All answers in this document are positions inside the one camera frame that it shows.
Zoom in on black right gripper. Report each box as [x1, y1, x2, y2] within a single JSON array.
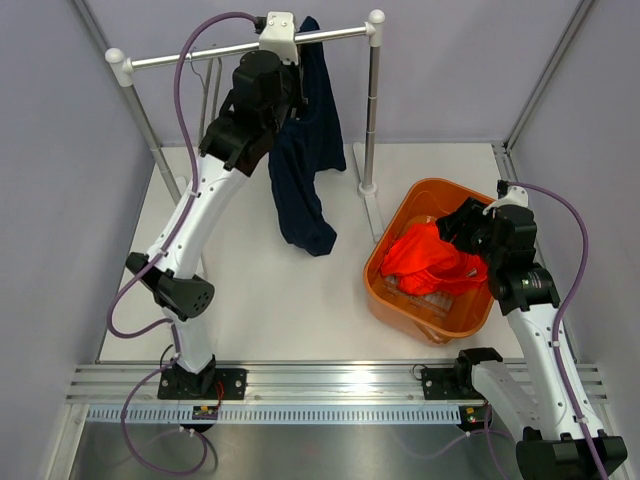
[[435, 196, 504, 268]]

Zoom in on orange mesh shorts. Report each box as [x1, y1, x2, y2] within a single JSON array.
[[380, 222, 488, 296]]

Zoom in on beige hanger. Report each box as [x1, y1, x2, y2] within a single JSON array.
[[189, 58, 223, 147]]

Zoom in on navy blue shorts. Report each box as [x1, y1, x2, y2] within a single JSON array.
[[268, 42, 346, 257]]

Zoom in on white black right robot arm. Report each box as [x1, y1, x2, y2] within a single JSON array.
[[436, 197, 628, 479]]

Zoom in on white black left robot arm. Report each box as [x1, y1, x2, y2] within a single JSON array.
[[126, 50, 304, 400]]

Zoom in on orange plastic basket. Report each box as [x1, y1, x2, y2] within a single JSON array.
[[364, 178, 495, 345]]

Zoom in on silver clothes rack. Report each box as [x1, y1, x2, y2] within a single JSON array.
[[105, 9, 386, 242]]

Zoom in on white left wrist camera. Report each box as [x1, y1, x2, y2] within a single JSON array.
[[256, 11, 300, 66]]

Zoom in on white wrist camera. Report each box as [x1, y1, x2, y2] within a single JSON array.
[[256, 11, 300, 66], [483, 180, 529, 216]]

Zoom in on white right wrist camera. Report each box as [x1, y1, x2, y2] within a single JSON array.
[[483, 180, 529, 216]]

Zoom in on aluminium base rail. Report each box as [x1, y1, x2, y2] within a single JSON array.
[[64, 362, 609, 406]]

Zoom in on white slotted cable duct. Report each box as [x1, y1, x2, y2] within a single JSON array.
[[87, 403, 464, 426]]

